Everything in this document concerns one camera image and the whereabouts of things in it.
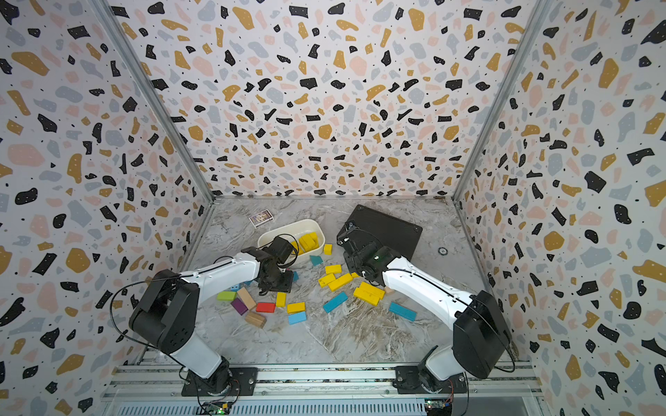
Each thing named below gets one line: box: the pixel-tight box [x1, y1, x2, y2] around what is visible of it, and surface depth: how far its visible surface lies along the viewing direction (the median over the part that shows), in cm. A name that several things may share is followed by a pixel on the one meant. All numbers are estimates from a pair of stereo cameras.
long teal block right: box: [388, 301, 418, 322], surface depth 90 cm
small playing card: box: [248, 208, 275, 228], surface depth 115 cm
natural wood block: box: [244, 311, 268, 329], surface depth 85 cm
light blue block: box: [287, 311, 307, 325], surface depth 88 cm
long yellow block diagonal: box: [327, 273, 353, 293], surface depth 96 cm
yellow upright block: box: [275, 292, 288, 308], surface depth 91 cm
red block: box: [255, 302, 276, 313], surface depth 90 cm
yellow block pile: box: [353, 281, 386, 306], surface depth 92 cm
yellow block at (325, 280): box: [318, 273, 336, 288], surface depth 96 cm
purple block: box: [230, 297, 249, 316], surface depth 89 cm
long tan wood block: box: [236, 286, 257, 311], surface depth 90 cm
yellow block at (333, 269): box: [325, 264, 343, 275], surface depth 99 cm
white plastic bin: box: [257, 218, 326, 264], surface depth 104 cm
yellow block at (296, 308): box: [287, 301, 306, 314], surface depth 90 cm
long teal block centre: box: [322, 292, 349, 313], surface depth 92 cm
